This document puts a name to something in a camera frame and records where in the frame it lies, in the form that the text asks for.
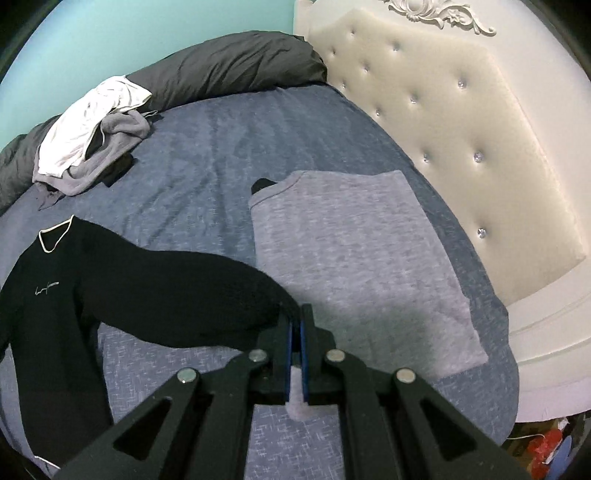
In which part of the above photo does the light grey garment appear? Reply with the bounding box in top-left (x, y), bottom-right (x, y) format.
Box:
top-left (32, 111), bottom-right (151, 197)

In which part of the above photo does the red bag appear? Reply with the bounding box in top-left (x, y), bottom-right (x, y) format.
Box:
top-left (526, 429), bottom-right (562, 467)

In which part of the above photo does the black sweater with white trim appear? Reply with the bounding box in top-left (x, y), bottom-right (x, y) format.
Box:
top-left (0, 216), bottom-right (310, 468)

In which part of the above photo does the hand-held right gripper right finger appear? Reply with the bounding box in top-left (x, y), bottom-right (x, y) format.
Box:
top-left (300, 304), bottom-right (533, 480)

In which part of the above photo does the white garment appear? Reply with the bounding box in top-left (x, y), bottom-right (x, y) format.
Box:
top-left (32, 76), bottom-right (153, 177)

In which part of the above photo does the folded grey sweater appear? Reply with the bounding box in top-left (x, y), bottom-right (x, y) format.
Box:
top-left (248, 170), bottom-right (489, 380)

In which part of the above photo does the crumpled black garment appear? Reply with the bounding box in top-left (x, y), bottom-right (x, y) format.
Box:
top-left (99, 154), bottom-right (135, 188)

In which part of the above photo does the blue patterned bed cover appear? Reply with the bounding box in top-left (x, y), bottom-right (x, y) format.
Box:
top-left (0, 83), bottom-right (520, 480)

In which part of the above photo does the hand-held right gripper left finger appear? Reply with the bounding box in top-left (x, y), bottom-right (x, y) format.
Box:
top-left (55, 315), bottom-right (294, 480)

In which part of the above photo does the dark grey duvet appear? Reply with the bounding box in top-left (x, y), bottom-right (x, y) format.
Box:
top-left (0, 31), bottom-right (328, 215)

